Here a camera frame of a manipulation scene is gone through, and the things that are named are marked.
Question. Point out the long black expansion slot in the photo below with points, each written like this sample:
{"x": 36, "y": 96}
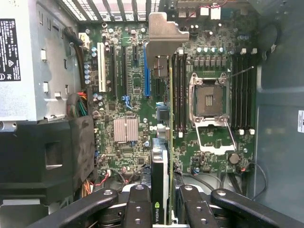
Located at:
{"x": 124, "y": 71}
{"x": 113, "y": 71}

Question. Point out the green motherboard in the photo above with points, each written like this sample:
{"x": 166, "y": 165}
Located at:
{"x": 140, "y": 104}

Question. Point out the silver power supply unit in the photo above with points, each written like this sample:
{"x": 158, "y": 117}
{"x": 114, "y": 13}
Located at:
{"x": 28, "y": 99}

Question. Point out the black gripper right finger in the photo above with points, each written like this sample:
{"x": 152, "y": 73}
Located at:
{"x": 197, "y": 209}

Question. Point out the open black PC case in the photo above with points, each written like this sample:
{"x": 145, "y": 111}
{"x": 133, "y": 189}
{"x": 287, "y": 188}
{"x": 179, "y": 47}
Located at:
{"x": 280, "y": 95}

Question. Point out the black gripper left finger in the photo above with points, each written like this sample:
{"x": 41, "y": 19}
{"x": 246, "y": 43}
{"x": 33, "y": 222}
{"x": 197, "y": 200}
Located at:
{"x": 139, "y": 209}

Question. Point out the short black expansion slot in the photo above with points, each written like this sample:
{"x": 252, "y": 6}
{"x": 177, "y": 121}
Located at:
{"x": 157, "y": 88}
{"x": 135, "y": 53}

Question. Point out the black plastic shroud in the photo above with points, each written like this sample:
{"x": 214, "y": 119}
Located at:
{"x": 28, "y": 142}

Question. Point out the thin locking lever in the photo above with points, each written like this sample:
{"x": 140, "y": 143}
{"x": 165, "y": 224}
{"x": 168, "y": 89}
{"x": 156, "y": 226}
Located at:
{"x": 240, "y": 72}

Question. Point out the grey chipset heatsink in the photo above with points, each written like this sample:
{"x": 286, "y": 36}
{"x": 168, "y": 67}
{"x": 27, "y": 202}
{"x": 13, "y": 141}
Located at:
{"x": 126, "y": 130}

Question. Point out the black RAM slot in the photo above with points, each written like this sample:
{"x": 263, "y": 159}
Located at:
{"x": 175, "y": 95}
{"x": 234, "y": 95}
{"x": 240, "y": 95}
{"x": 252, "y": 95}
{"x": 185, "y": 95}
{"x": 246, "y": 95}
{"x": 180, "y": 95}

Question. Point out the white expansion slot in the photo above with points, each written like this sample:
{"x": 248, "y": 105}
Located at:
{"x": 102, "y": 69}

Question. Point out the silver coin battery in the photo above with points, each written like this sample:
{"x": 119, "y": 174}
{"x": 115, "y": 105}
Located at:
{"x": 234, "y": 158}

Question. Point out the metal socket cover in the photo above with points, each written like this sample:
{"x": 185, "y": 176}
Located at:
{"x": 218, "y": 150}

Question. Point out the blue expansion slot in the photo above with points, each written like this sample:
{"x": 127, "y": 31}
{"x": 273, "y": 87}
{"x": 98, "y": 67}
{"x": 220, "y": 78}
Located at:
{"x": 147, "y": 78}

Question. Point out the CPU socket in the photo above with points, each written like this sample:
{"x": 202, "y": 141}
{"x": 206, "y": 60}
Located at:
{"x": 209, "y": 99}

